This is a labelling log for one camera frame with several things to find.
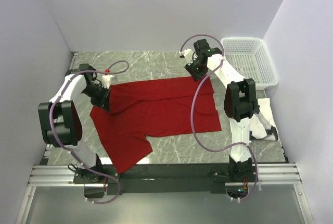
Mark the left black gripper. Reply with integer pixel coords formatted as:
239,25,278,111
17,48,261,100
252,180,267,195
82,84,112,112

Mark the red t-shirt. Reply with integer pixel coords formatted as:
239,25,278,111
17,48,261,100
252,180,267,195
90,77,221,173

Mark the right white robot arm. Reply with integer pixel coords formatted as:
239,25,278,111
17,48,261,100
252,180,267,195
179,35,260,182

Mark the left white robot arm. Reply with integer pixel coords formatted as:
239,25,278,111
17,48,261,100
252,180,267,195
38,64,110,183

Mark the white perforated plastic basket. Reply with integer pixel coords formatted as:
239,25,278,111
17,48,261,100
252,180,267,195
221,37,278,90

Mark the white printed folded t-shirt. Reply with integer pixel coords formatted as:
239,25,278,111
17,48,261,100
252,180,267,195
250,98,279,141

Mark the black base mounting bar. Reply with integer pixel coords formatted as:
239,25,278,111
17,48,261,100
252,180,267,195
68,159,258,199

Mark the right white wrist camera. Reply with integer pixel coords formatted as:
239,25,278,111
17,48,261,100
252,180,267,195
179,48,194,61

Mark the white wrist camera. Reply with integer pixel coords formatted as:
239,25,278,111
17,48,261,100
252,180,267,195
100,69,114,89
179,48,194,61

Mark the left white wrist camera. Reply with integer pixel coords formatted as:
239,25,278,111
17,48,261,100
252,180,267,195
100,69,114,89

